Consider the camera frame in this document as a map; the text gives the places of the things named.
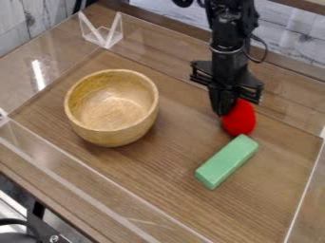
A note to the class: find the green rectangular block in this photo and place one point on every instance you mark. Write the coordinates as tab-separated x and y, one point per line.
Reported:
214	171

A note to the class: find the clear acrylic tray wall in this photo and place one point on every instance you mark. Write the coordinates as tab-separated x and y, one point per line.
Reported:
103	210

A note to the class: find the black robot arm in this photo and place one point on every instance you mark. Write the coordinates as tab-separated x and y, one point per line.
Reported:
232	19

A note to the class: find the black table leg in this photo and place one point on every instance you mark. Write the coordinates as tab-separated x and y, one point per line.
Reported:
37	210

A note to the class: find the red plush strawberry toy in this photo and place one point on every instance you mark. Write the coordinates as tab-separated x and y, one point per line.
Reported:
241	120

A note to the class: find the light wooden bowl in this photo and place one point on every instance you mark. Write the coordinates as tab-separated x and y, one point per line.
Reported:
112	106

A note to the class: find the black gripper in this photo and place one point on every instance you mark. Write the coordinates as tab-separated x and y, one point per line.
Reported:
224	75

